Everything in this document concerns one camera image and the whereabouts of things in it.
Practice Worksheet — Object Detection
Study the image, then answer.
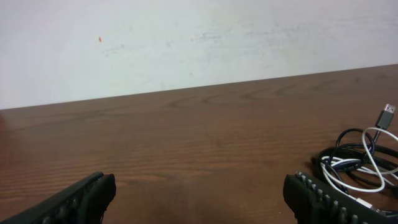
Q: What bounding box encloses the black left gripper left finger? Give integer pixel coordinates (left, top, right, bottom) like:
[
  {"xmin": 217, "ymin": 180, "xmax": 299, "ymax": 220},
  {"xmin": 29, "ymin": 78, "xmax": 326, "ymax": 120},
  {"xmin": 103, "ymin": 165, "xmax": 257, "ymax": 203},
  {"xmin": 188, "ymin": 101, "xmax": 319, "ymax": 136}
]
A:
[{"xmin": 1, "ymin": 172, "xmax": 116, "ymax": 224}]

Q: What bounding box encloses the black USB cable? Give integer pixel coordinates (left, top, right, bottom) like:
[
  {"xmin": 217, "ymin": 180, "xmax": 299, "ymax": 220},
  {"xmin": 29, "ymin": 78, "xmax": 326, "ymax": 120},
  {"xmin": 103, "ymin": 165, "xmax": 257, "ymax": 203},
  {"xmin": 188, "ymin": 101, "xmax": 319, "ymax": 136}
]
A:
[{"xmin": 312, "ymin": 103, "xmax": 398, "ymax": 215}]

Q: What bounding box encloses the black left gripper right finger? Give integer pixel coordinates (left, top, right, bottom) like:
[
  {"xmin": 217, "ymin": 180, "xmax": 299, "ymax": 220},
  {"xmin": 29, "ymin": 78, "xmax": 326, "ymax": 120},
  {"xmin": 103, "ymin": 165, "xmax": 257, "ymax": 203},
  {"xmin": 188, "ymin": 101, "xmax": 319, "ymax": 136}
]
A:
[{"xmin": 283, "ymin": 172, "xmax": 397, "ymax": 224}]

